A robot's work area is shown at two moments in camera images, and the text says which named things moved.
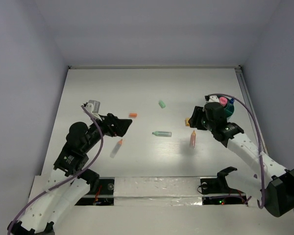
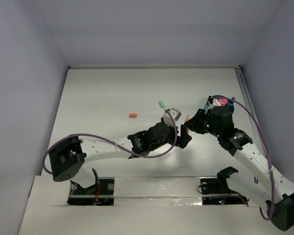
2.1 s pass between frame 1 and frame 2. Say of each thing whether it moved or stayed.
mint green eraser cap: stayed
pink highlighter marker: stayed
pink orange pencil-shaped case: moved
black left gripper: moved
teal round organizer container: stayed
